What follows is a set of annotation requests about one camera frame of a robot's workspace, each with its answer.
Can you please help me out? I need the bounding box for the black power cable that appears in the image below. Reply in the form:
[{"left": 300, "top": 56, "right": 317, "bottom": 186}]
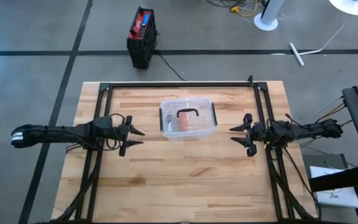
[{"left": 156, "top": 51, "right": 186, "bottom": 82}]

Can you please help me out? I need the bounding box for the black flat bar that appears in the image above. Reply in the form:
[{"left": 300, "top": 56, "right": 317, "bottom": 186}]
[{"left": 308, "top": 164, "right": 358, "bottom": 194}]

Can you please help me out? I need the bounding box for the yellow floor cable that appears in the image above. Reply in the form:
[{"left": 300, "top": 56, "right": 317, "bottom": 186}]
[{"left": 228, "top": 0, "right": 269, "bottom": 19}]

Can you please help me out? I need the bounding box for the white floor stand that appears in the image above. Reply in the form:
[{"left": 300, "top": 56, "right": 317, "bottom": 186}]
[{"left": 288, "top": 14, "right": 356, "bottom": 68}]

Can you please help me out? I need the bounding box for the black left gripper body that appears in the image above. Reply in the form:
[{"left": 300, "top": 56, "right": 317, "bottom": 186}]
[{"left": 118, "top": 115, "right": 134, "bottom": 157}]

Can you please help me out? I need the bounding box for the clear plastic lid black handle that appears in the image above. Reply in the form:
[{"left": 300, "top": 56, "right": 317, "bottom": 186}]
[{"left": 159, "top": 96, "right": 219, "bottom": 135}]

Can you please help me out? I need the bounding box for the black table frame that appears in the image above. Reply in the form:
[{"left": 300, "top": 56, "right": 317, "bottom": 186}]
[{"left": 50, "top": 80, "right": 321, "bottom": 224}]

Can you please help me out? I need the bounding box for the white box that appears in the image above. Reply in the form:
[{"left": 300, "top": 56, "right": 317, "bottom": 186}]
[{"left": 309, "top": 165, "right": 358, "bottom": 209}]

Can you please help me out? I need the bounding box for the grey flat box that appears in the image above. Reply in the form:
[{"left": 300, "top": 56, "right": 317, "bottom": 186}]
[{"left": 301, "top": 152, "right": 350, "bottom": 181}]

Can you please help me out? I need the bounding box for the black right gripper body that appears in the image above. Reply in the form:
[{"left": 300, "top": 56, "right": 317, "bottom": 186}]
[{"left": 243, "top": 113, "right": 265, "bottom": 157}]

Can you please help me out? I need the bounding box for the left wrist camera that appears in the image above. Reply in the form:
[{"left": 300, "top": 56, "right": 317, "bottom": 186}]
[{"left": 91, "top": 116, "right": 115, "bottom": 138}]

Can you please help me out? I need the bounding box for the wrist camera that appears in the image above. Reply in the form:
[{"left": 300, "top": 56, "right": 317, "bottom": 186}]
[
  {"left": 91, "top": 116, "right": 115, "bottom": 138},
  {"left": 268, "top": 121, "right": 295, "bottom": 141}
]

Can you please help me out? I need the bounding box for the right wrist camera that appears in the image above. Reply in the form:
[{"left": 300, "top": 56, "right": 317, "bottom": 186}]
[{"left": 268, "top": 121, "right": 295, "bottom": 141}]

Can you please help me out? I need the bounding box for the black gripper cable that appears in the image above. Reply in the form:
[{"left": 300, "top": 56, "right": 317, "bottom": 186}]
[
  {"left": 104, "top": 113, "right": 127, "bottom": 152},
  {"left": 265, "top": 113, "right": 295, "bottom": 128}
]

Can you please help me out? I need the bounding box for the white pole with round base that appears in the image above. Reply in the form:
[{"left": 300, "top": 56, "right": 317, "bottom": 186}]
[{"left": 253, "top": 0, "right": 287, "bottom": 32}]

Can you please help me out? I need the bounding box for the red black battery box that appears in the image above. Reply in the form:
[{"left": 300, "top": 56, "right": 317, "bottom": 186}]
[{"left": 126, "top": 6, "right": 159, "bottom": 70}]

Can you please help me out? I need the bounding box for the clear plastic container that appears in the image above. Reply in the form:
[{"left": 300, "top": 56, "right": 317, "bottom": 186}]
[{"left": 159, "top": 96, "right": 219, "bottom": 142}]

